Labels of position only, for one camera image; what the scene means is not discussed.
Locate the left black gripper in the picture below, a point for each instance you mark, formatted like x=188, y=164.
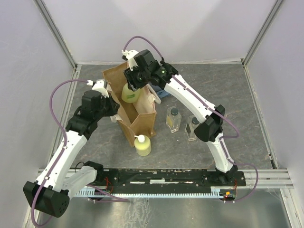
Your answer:
x=114, y=106

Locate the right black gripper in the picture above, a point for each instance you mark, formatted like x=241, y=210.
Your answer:
x=133, y=84

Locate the green bottle with pump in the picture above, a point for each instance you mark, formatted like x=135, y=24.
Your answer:
x=128, y=95

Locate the brown canvas bag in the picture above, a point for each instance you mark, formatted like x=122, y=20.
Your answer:
x=134, y=118

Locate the clear bottle yellow label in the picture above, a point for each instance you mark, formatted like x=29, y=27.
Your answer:
x=173, y=119

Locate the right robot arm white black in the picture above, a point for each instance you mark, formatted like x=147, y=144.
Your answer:
x=210, y=116

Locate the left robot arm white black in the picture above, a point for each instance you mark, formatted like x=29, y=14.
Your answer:
x=52, y=191

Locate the light blue folded cloth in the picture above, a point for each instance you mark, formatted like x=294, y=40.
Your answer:
x=160, y=92

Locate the yellow bottle white cap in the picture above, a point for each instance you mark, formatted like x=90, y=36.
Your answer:
x=142, y=145

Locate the clear bottle black label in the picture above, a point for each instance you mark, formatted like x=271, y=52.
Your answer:
x=192, y=124

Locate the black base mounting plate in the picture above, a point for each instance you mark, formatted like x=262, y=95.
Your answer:
x=166, y=181

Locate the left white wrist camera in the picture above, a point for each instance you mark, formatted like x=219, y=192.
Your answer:
x=101, y=86

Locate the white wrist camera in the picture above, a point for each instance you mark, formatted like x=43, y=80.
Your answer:
x=129, y=56
x=101, y=86

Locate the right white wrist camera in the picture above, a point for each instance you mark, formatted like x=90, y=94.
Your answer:
x=129, y=56

